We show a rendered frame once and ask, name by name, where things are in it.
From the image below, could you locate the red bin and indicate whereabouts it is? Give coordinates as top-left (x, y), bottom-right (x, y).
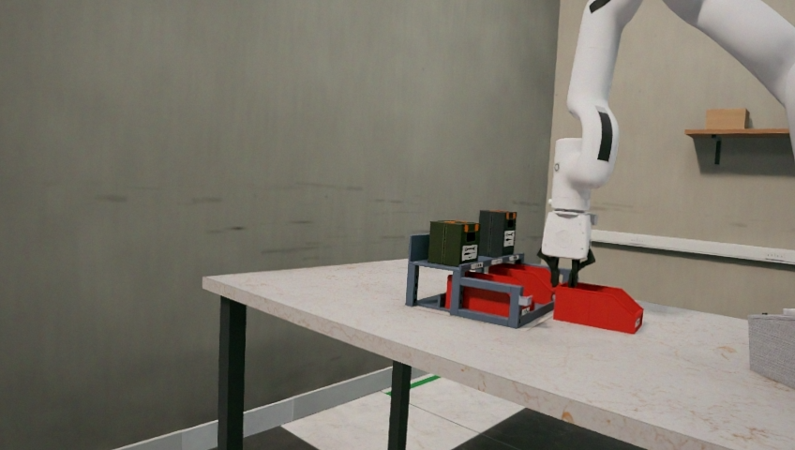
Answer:
top-left (553, 281), bottom-right (643, 335)
top-left (445, 271), bottom-right (533, 317)
top-left (488, 262), bottom-right (556, 305)

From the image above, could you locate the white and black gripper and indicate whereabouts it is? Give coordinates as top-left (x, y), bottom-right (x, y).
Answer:
top-left (537, 210), bottom-right (596, 289)

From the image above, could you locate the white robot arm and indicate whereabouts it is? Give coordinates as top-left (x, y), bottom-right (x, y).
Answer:
top-left (548, 0), bottom-right (795, 213)

